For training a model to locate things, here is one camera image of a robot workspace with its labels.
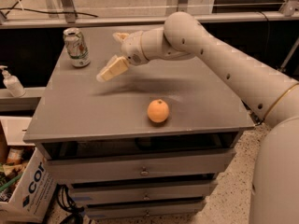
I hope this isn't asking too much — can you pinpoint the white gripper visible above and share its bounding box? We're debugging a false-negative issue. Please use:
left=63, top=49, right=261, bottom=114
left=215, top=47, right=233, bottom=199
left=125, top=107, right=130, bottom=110
left=96, top=31, right=149, bottom=82

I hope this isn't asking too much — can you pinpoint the white green 7up can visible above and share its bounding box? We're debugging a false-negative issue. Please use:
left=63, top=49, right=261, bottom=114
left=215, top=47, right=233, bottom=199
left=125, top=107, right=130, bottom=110
left=64, top=27, right=91, bottom=68

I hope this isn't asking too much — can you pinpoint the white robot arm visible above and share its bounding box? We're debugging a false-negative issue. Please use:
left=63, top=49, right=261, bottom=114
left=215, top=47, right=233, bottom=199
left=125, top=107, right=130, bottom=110
left=96, top=12, right=299, bottom=224

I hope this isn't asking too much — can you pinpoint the orange fruit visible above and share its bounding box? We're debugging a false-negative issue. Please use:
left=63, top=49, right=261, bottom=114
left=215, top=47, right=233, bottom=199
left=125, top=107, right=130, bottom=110
left=147, top=99, right=170, bottom=123

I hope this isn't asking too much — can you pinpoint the grey drawer cabinet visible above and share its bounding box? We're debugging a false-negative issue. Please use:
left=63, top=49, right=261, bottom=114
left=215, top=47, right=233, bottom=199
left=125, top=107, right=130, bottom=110
left=24, top=27, right=253, bottom=219

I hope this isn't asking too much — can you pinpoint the white pump soap bottle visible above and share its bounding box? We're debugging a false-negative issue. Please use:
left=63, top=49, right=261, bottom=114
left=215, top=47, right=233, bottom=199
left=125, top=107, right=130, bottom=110
left=0, top=65, right=25, bottom=97

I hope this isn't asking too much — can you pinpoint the white cardboard box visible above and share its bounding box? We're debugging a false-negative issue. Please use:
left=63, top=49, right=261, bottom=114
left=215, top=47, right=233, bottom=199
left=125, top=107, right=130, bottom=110
left=0, top=149, right=56, bottom=223

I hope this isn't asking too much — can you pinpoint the black cable on floor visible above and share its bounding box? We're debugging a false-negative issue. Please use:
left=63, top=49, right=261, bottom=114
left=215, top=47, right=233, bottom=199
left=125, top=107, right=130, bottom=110
left=0, top=7, right=99, bottom=19

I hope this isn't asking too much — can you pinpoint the metal frame rail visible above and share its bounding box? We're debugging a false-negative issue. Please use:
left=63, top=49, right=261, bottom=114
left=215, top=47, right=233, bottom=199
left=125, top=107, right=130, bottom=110
left=0, top=11, right=285, bottom=29

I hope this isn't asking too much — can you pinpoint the black cable bundle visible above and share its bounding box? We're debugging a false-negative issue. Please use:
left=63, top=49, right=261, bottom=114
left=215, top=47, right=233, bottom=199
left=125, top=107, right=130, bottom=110
left=55, top=184, right=86, bottom=224

